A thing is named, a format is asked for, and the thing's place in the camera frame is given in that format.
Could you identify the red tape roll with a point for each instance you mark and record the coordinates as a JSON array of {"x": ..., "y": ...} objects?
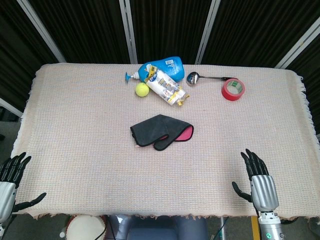
[{"x": 226, "y": 93}]

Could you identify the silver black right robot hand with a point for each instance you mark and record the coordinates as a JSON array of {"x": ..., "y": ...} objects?
[{"x": 265, "y": 192}]

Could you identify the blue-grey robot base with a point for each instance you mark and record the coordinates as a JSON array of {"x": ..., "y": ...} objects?
[{"x": 162, "y": 230}]

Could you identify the black pleated curtain panel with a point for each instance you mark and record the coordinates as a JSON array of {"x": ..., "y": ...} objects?
[
  {"x": 170, "y": 27},
  {"x": 312, "y": 72},
  {"x": 15, "y": 50},
  {"x": 87, "y": 30},
  {"x": 255, "y": 32}
]

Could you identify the metal table leg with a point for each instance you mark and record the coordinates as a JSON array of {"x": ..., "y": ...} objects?
[{"x": 222, "y": 228}]

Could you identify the grey and pink cloth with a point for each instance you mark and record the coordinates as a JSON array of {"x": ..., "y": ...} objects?
[{"x": 152, "y": 130}]

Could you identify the white metal frame post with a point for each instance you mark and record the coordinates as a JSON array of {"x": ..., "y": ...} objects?
[
  {"x": 207, "y": 32},
  {"x": 10, "y": 106},
  {"x": 128, "y": 32},
  {"x": 41, "y": 30},
  {"x": 297, "y": 46}
]

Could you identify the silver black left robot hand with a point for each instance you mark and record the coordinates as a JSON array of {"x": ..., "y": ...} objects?
[{"x": 6, "y": 195}]

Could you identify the white yellow snack bag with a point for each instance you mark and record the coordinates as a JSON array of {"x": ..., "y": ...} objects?
[{"x": 165, "y": 87}]

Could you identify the metal soup ladle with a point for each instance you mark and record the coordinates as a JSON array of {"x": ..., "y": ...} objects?
[{"x": 192, "y": 78}]

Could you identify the beige woven tablecloth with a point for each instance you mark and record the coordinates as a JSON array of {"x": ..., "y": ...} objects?
[{"x": 75, "y": 125}]

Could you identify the blue pump soap bottle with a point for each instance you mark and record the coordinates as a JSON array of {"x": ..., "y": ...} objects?
[{"x": 172, "y": 67}]

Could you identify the yellow tennis ball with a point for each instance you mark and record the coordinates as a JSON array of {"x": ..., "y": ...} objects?
[{"x": 142, "y": 89}]

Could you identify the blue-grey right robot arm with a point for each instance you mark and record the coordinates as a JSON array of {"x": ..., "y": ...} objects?
[{"x": 271, "y": 225}]

